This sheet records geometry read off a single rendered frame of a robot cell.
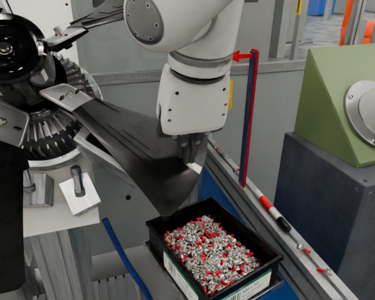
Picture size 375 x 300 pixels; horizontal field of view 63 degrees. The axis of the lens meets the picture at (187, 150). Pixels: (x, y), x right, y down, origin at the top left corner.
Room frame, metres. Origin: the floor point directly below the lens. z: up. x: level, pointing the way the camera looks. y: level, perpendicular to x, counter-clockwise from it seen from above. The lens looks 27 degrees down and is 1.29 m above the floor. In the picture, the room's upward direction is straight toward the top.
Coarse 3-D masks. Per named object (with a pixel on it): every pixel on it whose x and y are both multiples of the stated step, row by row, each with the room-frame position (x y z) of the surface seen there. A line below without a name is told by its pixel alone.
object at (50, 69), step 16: (0, 16) 0.50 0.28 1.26; (16, 16) 0.50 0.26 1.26; (0, 32) 0.48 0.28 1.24; (16, 32) 0.49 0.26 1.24; (32, 32) 0.50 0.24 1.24; (16, 48) 0.48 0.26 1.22; (32, 48) 0.49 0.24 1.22; (48, 48) 0.49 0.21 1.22; (0, 64) 0.45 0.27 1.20; (16, 64) 0.46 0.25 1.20; (32, 64) 0.46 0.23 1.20; (48, 64) 0.48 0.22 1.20; (0, 80) 0.43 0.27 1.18; (16, 80) 0.44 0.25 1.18; (32, 80) 0.46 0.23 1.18; (48, 80) 0.50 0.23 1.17; (64, 80) 0.56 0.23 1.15; (0, 96) 0.46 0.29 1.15; (16, 96) 0.46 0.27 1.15; (32, 96) 0.48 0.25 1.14; (32, 112) 0.51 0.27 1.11; (48, 112) 0.52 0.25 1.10
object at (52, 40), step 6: (66, 30) 0.61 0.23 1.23; (72, 30) 0.59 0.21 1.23; (78, 30) 0.55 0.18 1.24; (84, 30) 0.56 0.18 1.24; (54, 36) 0.59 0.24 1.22; (60, 36) 0.57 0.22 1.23; (66, 36) 0.54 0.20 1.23; (72, 36) 0.54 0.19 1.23; (48, 42) 0.54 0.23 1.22; (54, 42) 0.53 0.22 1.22; (60, 42) 0.53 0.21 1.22
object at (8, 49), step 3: (3, 42) 0.48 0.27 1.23; (6, 42) 0.48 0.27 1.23; (0, 45) 0.47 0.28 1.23; (3, 45) 0.47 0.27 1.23; (6, 45) 0.47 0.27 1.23; (9, 45) 0.47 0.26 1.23; (0, 48) 0.47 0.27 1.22; (3, 48) 0.47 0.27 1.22; (6, 48) 0.47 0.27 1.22; (9, 48) 0.47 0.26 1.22; (0, 51) 0.46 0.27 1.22; (3, 51) 0.47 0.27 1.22; (6, 51) 0.47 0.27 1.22; (9, 51) 0.47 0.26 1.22; (3, 54) 0.46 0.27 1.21; (6, 54) 0.47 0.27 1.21
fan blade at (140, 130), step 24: (96, 120) 0.45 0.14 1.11; (120, 120) 0.49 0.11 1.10; (144, 120) 0.53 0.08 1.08; (120, 144) 0.43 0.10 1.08; (144, 144) 0.45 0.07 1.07; (168, 144) 0.48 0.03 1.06; (144, 168) 0.41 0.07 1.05; (168, 168) 0.43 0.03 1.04; (144, 192) 0.37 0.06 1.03; (168, 192) 0.39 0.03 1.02
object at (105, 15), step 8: (112, 0) 0.69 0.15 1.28; (120, 0) 0.67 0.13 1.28; (96, 8) 0.68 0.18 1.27; (104, 8) 0.64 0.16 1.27; (112, 8) 0.62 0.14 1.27; (120, 8) 0.61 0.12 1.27; (88, 16) 0.62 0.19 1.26; (96, 16) 0.60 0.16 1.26; (104, 16) 0.59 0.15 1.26; (112, 16) 0.58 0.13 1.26; (120, 16) 0.58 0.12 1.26; (72, 24) 0.61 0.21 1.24; (80, 24) 0.58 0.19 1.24; (88, 24) 0.56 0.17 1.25; (96, 24) 0.56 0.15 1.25
